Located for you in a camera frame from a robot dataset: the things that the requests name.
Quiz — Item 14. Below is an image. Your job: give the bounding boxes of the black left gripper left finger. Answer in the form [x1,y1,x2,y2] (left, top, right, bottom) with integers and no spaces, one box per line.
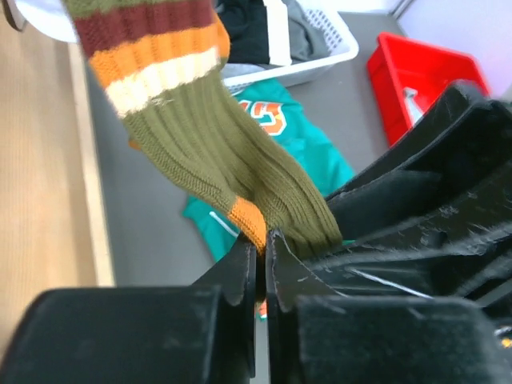
[1,238,257,383]

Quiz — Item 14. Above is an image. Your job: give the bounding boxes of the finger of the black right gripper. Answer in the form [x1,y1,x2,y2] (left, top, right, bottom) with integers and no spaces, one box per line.
[306,162,511,308]
[326,80,511,240]

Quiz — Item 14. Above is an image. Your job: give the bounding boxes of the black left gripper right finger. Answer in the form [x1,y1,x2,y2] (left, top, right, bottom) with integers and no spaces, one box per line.
[265,232,511,383]

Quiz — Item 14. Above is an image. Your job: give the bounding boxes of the olive orange striped sock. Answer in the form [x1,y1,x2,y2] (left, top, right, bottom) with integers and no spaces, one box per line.
[64,1,342,256]

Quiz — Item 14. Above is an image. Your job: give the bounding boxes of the wooden hanger stand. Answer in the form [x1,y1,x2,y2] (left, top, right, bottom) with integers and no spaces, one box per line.
[1,1,115,347]

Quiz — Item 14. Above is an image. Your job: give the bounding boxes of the red plastic bin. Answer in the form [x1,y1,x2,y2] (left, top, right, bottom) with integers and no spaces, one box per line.
[366,32,490,146]

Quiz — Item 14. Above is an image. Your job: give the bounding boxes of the white plastic laundry basket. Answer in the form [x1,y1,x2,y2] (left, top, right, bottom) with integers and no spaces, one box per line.
[214,1,359,94]

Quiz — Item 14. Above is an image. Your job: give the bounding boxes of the grey cloth in basket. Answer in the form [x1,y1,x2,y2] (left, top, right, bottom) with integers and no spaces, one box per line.
[283,0,330,64]

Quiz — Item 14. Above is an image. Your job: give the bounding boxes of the green jersey shirt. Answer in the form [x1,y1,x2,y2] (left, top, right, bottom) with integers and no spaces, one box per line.
[182,79,354,262]

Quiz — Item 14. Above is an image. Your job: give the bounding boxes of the cream cloth strip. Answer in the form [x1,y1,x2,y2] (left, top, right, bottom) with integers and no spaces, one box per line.
[263,0,292,66]

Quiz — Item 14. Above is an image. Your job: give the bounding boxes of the black clothes in basket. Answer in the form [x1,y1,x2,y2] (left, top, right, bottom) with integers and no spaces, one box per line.
[216,0,270,65]

